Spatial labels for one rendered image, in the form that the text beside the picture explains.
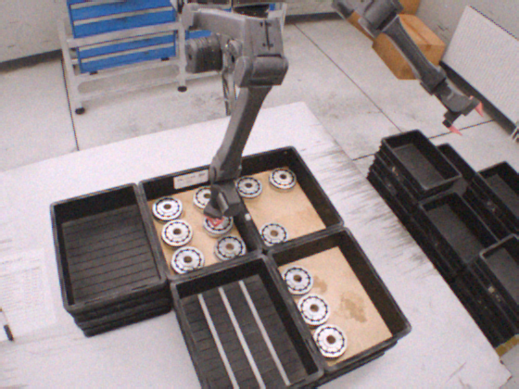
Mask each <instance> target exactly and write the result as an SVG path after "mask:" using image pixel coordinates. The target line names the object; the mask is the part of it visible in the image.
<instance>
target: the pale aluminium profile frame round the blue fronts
mask: <svg viewBox="0 0 519 389"><path fill-rule="evenodd" d="M51 1H52V6H53V10H54V12H55V13H54V15H55V17H56V18H55V20H56V22H57V24H56V25H57V31H58V36H59V39H60V43H61V46H62V47H61V48H62V51H63V57H64V59H65V64H66V69H67V72H68V74H69V79H70V87H71V90H72V95H73V97H74V100H75V106H76V108H77V109H75V113H76V114H78V115H80V114H83V113H84V112H85V108H84V107H81V102H82V101H86V100H88V99H93V98H98V97H103V96H110V95H111V94H119V93H125V92H130V91H135V90H136V89H141V88H146V87H151V86H157V85H162V84H167V83H168V82H179V83H180V85H181V86H179V87H178V91H179V92H181V93H184V92H187V87H186V86H185V80H190V79H195V78H201V77H207V76H212V75H213V74H218V72H216V71H212V72H206V73H199V74H193V73H192V72H188V71H186V70H185V69H184V67H185V66H186V65H187V64H186V60H185V59H186V55H185V50H184V45H185V43H186V41H185V39H184V38H185V31H184V27H183V24H182V14H180V13H178V17H176V20H175V22H173V23H166V24H157V25H151V26H149V27H140V28H131V29H129V30H123V31H114V32H107V33H99V34H98V35H92V36H85V37H83V38H76V39H73V36H72V35H73V34H69V35H66V30H65V27H64V21H63V18H68V17H69V16H70V15H69V13H68V12H67V13H62V12H61V9H60V8H61V7H60V2H58V0H56V3H54V0H51ZM279 7H280V10H279V11H275V10H271V11H269V19H273V18H278V19H279V20H281V28H282V35H283V30H284V24H285V9H286V4H284V3H282V4H280V5H279ZM176 30H178V33H176V40H178V41H176V56H173V57H166V58H161V59H159V60H152V61H147V62H144V63H140V64H133V65H128V66H121V67H120V68H115V69H103V70H101V71H91V72H89V73H85V74H83V75H80V76H74V74H75V73H74V69H75V65H73V64H78V63H79V61H78V58H77V59H76V60H71V59H72V58H74V57H77V53H76V51H75V52H74V51H72V50H71V49H70V48H71V47H77V46H83V45H85V44H97V43H99V42H105V41H113V40H114V39H119V38H128V37H132V36H135V35H144V34H152V33H153V32H161V31H176ZM177 45H178V46H177ZM167 65H172V67H173V69H174V71H175V72H176V74H175V75H174V76H169V77H163V78H156V79H152V80H146V81H143V82H135V83H130V84H124V85H119V86H118V87H113V88H107V89H102V90H96V91H95V92H91V93H85V94H84V93H81V92H80V91H78V89H77V88H78V86H79V85H80V83H82V82H89V81H90V80H95V79H101V78H106V77H110V76H112V75H119V74H125V73H130V72H133V71H137V70H143V69H153V68H158V67H160V66H167Z"/></svg>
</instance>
